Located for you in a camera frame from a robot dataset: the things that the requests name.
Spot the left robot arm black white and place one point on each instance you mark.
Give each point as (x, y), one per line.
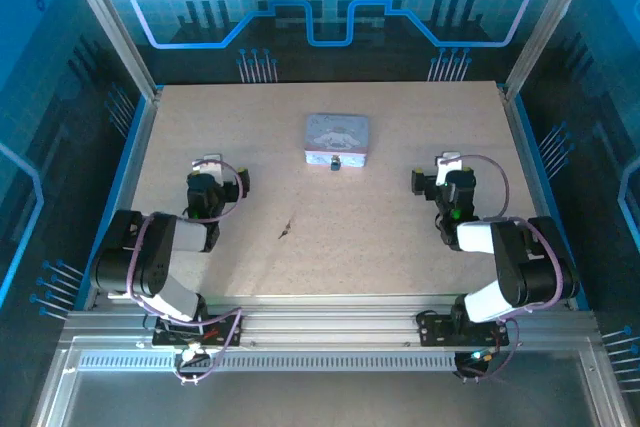
(150, 257)

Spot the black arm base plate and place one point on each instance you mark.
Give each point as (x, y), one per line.
(437, 331)
(225, 332)

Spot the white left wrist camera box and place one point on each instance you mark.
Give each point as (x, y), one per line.
(212, 162)

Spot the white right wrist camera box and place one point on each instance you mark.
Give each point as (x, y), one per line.
(444, 167)

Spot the aluminium frame post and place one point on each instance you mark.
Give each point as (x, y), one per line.
(112, 22)
(550, 22)

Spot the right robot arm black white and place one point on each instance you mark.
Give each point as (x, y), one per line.
(520, 267)

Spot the pastel cartoon tin box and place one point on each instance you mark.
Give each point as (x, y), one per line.
(337, 134)

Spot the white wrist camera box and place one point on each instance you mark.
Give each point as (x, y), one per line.
(212, 162)
(444, 167)

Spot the aluminium front rail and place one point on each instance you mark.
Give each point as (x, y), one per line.
(325, 319)

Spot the small dark padlock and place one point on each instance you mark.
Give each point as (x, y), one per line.
(334, 163)

